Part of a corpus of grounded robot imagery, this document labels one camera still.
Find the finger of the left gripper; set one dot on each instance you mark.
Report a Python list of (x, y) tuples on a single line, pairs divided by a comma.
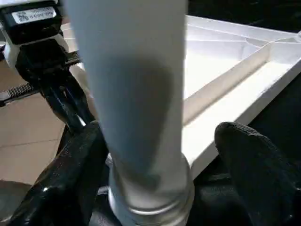
[(70, 108)]

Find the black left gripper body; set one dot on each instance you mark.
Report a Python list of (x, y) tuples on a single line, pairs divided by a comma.
[(37, 61)]

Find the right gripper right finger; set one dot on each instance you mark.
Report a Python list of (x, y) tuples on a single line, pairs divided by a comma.
[(258, 174)]

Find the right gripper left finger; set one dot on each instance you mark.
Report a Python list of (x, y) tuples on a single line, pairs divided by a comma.
[(66, 183)]

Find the white plastic table leg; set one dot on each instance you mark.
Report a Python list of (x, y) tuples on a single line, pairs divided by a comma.
[(136, 94)]

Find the white plastic table top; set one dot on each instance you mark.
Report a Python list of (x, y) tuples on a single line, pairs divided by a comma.
[(225, 70)]

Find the black mat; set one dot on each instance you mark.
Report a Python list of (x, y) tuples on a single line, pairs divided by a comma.
[(277, 127)]

